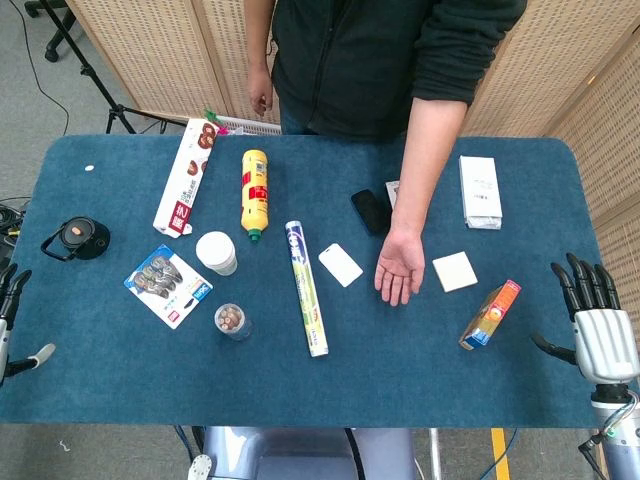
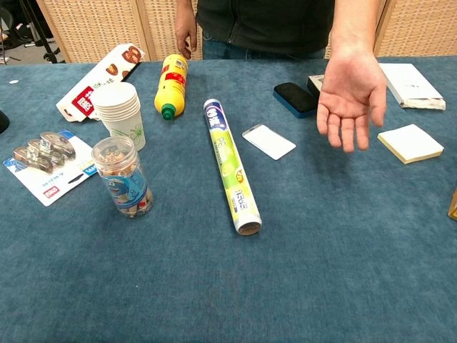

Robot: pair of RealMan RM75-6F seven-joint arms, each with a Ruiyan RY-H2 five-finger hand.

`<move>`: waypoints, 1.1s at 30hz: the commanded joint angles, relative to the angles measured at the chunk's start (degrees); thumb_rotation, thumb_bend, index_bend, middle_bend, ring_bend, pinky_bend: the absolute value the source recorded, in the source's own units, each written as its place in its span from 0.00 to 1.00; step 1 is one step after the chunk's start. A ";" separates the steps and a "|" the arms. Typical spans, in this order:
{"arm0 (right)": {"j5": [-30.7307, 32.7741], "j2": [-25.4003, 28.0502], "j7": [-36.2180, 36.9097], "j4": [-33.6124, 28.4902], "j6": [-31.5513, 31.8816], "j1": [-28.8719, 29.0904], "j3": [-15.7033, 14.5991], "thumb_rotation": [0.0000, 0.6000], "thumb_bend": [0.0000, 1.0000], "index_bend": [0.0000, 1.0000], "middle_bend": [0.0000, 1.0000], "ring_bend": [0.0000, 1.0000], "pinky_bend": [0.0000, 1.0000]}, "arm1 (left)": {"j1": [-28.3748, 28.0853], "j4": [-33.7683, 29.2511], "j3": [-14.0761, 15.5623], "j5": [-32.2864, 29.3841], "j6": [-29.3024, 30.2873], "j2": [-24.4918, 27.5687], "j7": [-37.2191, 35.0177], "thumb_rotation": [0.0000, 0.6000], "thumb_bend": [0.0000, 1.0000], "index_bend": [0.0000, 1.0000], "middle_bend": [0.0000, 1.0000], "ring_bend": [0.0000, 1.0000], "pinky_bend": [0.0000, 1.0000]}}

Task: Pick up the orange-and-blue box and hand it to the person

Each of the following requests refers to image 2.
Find blue black board eraser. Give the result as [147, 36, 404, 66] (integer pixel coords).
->
[273, 82, 320, 119]

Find plastic wrap roll box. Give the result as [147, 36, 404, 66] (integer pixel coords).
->
[203, 99, 263, 237]

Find small black box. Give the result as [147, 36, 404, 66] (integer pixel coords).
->
[306, 74, 326, 98]

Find blister card of clips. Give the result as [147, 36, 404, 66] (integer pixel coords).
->
[2, 129, 98, 207]

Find flat white box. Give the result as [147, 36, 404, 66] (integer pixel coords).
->
[378, 63, 447, 111]

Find white card holder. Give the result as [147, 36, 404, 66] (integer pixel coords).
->
[241, 124, 297, 161]

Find black zip jacket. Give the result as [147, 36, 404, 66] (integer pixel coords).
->
[194, 0, 336, 58]

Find person's left hand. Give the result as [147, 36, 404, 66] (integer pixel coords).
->
[316, 49, 388, 154]

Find yellow bottle with green cap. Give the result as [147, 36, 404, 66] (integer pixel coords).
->
[154, 54, 189, 121]

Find black tripod stand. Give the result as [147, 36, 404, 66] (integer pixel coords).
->
[19, 0, 67, 64]

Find white red cookie box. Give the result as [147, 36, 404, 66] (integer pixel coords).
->
[56, 43, 146, 123]

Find yellow brown box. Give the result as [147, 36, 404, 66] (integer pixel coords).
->
[447, 188, 457, 222]

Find person's right forearm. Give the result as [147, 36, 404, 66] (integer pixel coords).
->
[174, 0, 198, 23]

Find yellow sticky note pad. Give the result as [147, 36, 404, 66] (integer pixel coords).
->
[377, 124, 445, 165]

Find blue jeans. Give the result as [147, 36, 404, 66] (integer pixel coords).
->
[201, 32, 327, 61]

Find wicker folding screen panel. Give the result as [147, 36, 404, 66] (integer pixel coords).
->
[373, 0, 457, 58]
[35, 0, 151, 64]
[137, 0, 204, 61]

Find clear jar blue label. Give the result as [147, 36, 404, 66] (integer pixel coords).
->
[91, 136, 155, 218]

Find stack of white paper cups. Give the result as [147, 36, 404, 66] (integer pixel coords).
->
[91, 81, 146, 151]

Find person's left forearm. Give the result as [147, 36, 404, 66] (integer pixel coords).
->
[328, 0, 386, 57]

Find blue tablecloth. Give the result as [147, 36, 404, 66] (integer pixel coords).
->
[0, 55, 457, 343]

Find person's right hand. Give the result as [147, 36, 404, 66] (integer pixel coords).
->
[174, 19, 199, 60]

